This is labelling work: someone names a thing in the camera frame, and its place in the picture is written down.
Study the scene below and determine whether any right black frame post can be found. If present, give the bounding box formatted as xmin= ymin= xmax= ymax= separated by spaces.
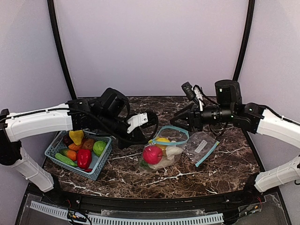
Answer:
xmin=232 ymin=0 xmax=255 ymax=81

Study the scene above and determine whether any red toy bell pepper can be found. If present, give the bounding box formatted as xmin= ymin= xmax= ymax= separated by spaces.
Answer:
xmin=77 ymin=149 xmax=92 ymax=169

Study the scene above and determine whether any orange toy carrot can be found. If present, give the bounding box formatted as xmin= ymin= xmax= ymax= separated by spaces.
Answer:
xmin=59 ymin=149 xmax=77 ymax=161

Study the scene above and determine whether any black frame post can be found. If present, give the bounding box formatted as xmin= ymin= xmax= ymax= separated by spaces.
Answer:
xmin=232 ymin=0 xmax=255 ymax=81
xmin=47 ymin=0 xmax=77 ymax=100

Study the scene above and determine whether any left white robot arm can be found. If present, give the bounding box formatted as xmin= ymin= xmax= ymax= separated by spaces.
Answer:
xmin=0 ymin=88 xmax=150 ymax=193

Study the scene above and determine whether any small clear zip bag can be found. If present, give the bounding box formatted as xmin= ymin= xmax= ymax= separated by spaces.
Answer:
xmin=183 ymin=132 xmax=219 ymax=167

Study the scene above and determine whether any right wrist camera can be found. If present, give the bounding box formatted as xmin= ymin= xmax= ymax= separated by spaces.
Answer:
xmin=181 ymin=82 xmax=205 ymax=111

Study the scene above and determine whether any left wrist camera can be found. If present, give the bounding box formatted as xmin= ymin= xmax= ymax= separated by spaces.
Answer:
xmin=127 ymin=112 xmax=158 ymax=134

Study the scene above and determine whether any dark red toy fruit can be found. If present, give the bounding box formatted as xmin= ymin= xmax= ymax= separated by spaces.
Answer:
xmin=62 ymin=134 xmax=73 ymax=147

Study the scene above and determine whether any green toy cucumber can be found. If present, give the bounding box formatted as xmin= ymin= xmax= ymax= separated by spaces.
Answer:
xmin=55 ymin=153 xmax=77 ymax=167

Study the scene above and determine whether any white slotted cable duct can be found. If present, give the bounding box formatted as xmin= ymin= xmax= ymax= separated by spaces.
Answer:
xmin=30 ymin=201 xmax=224 ymax=225

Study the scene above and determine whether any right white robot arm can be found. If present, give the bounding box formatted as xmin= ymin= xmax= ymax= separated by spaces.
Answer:
xmin=170 ymin=80 xmax=300 ymax=193

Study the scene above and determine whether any brown toy potato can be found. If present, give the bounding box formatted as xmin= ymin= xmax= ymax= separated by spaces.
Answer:
xmin=82 ymin=138 xmax=96 ymax=151

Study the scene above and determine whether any large clear zip bag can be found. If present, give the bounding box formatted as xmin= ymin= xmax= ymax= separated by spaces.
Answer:
xmin=139 ymin=126 xmax=189 ymax=173

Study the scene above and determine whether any yellow toy lemon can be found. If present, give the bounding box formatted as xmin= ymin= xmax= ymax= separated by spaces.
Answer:
xmin=69 ymin=130 xmax=84 ymax=146

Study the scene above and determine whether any light blue plastic basket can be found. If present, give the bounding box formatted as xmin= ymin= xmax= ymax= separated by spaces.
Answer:
xmin=45 ymin=130 xmax=112 ymax=181

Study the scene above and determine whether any black front frame rail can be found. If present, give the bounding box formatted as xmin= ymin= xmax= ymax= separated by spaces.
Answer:
xmin=36 ymin=190 xmax=264 ymax=213

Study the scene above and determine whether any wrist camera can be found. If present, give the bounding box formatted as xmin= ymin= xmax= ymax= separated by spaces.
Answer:
xmin=181 ymin=82 xmax=205 ymax=111
xmin=127 ymin=112 xmax=158 ymax=134

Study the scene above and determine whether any large red toy apple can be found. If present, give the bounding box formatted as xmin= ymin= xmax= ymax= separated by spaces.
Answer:
xmin=142 ymin=146 xmax=163 ymax=165

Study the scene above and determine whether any left black frame post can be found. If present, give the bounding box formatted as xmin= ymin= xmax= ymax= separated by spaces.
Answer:
xmin=47 ymin=0 xmax=77 ymax=100

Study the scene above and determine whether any yellow toy potato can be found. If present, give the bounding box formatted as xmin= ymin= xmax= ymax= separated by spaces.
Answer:
xmin=155 ymin=137 xmax=171 ymax=150

